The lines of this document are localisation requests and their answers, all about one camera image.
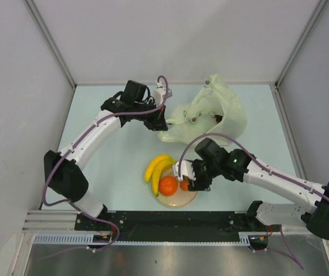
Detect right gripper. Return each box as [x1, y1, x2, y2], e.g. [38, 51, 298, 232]
[188, 160, 220, 191]

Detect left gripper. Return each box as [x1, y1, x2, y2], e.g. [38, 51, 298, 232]
[133, 99, 168, 132]

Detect small orange fake fruit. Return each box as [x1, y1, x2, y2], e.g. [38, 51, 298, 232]
[179, 177, 189, 191]

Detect yellow fake banana bunch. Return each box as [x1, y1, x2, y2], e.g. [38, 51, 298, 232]
[144, 154, 177, 197]

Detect pale green plastic bag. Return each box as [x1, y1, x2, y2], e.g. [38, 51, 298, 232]
[158, 74, 247, 144]

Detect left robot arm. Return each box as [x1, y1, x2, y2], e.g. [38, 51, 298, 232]
[43, 75, 172, 230]

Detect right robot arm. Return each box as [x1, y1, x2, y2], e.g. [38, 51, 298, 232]
[178, 138, 329, 240]

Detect fake dark grapes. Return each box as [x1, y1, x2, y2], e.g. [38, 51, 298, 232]
[213, 114, 223, 123]

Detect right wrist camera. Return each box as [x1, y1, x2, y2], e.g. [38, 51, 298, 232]
[173, 160, 196, 182]

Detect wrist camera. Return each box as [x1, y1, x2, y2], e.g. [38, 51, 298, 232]
[152, 86, 173, 106]
[173, 160, 196, 182]

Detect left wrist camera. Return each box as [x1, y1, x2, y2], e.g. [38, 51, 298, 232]
[152, 86, 173, 106]

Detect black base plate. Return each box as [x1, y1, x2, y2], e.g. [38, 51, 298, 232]
[74, 210, 270, 250]

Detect white cable duct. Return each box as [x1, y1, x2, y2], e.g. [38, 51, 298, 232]
[33, 232, 253, 246]

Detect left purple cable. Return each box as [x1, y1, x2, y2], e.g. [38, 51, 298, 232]
[42, 75, 171, 259]

